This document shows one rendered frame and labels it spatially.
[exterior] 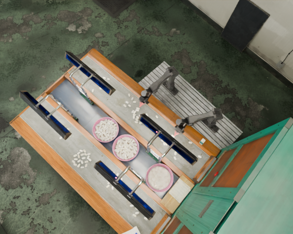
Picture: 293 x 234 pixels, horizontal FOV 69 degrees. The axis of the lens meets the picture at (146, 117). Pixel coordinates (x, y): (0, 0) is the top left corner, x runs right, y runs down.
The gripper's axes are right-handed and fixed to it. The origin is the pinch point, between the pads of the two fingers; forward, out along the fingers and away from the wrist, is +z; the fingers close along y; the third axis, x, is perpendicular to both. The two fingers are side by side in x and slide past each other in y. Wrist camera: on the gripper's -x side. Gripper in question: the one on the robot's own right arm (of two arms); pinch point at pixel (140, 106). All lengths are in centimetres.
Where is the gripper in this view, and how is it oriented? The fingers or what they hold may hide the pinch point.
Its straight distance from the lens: 222.0
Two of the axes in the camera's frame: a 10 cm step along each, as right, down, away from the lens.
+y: 7.4, 6.4, -2.1
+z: -5.2, 7.4, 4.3
